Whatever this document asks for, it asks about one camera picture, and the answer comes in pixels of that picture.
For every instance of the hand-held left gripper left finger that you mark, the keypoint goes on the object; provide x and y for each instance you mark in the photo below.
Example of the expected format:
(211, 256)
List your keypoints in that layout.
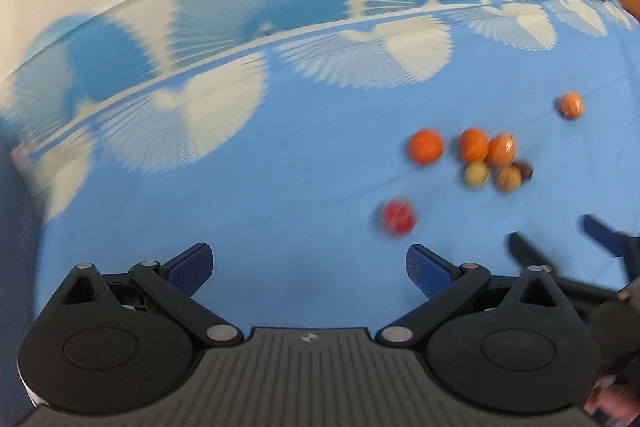
(191, 263)

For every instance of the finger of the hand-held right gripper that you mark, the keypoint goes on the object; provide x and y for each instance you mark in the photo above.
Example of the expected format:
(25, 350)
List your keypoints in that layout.
(600, 231)
(522, 248)

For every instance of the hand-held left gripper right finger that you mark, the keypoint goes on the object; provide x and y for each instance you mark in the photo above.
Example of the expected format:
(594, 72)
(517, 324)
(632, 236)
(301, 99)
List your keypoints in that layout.
(425, 264)

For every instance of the red plastic-wrapped fruit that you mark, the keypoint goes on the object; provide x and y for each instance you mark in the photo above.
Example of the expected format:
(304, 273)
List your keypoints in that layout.
(398, 217)

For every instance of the yellow-green round fruit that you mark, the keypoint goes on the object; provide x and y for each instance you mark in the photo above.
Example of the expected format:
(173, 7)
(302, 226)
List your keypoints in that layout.
(509, 179)
(476, 175)

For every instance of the dark red jujube date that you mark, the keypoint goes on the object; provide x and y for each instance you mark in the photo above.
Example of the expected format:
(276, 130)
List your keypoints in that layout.
(526, 169)

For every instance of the plain orange mandarin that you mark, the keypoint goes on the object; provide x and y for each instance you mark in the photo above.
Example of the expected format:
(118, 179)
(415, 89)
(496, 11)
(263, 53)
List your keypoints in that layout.
(472, 143)
(426, 147)

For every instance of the person's right hand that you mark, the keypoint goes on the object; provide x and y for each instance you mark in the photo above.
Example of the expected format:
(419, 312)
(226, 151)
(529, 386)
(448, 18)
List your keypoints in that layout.
(610, 403)

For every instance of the blue fan-print bed sheet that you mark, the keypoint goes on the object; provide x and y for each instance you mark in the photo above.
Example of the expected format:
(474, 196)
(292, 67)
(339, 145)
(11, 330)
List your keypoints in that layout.
(250, 187)

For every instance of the small plastic-wrapped orange mandarin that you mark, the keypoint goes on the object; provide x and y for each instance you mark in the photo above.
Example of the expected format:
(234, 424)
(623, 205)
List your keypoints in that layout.
(570, 105)

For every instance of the blue denim cushion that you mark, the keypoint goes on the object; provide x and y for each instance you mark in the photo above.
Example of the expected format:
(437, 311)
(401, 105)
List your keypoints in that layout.
(17, 267)

